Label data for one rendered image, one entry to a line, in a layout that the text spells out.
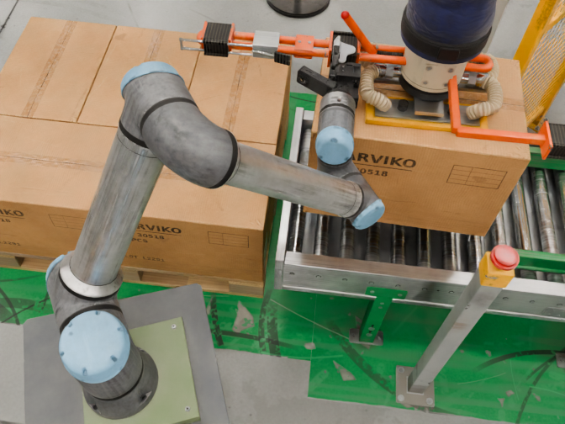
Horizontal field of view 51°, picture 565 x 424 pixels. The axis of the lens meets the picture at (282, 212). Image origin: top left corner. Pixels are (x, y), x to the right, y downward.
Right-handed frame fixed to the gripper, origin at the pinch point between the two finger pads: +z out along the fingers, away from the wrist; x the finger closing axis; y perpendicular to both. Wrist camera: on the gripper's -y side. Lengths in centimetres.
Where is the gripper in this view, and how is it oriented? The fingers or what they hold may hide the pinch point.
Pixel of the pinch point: (334, 49)
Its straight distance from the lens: 168.9
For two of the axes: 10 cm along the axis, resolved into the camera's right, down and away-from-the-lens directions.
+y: 9.9, 1.1, -0.3
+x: 0.4, -5.6, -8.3
